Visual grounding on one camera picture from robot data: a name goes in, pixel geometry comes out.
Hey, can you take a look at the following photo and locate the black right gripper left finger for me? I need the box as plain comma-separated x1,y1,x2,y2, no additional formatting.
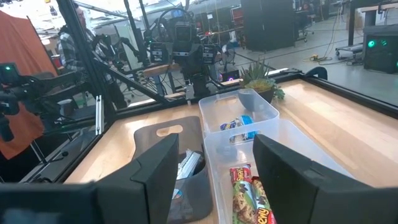
96,133,180,224

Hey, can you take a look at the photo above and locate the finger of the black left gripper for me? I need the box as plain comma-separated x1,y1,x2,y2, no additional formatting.
195,73,213,97
183,73,196,94

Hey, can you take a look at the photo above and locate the black computer tower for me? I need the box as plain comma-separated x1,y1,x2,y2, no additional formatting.
363,24,398,75

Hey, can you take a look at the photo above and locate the yellow cable coil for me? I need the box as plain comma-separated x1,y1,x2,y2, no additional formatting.
303,53,335,65

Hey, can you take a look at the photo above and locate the person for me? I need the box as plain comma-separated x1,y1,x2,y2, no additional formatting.
57,2,128,110
298,2,312,19

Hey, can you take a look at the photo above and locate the black frame clamp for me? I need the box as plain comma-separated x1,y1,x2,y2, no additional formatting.
305,66,329,81

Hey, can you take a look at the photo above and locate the silver snack bar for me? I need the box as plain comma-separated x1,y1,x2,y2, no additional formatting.
176,149,203,181

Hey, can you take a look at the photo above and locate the clear plastic bin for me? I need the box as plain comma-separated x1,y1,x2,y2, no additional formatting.
203,119,355,224
198,88,280,138

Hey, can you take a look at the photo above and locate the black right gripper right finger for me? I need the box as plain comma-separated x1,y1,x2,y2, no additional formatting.
253,134,398,224

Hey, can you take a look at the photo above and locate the wooden background table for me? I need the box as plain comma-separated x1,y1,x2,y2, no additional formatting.
142,62,187,78

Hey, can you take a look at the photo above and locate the dark grey plastic bin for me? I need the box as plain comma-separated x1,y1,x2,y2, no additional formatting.
132,115,215,224

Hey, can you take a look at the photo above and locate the orange partition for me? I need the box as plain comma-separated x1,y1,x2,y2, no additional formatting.
0,11,58,161

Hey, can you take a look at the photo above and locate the purple granola bar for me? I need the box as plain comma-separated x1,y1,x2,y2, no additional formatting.
220,120,239,131

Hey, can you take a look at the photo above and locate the black device with green light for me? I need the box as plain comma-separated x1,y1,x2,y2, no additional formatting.
0,62,91,142

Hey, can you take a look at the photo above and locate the black cabinet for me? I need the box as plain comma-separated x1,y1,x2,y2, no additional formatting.
241,0,295,52

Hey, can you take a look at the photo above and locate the small purple-lit device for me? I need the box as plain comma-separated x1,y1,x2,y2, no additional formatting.
221,69,241,83

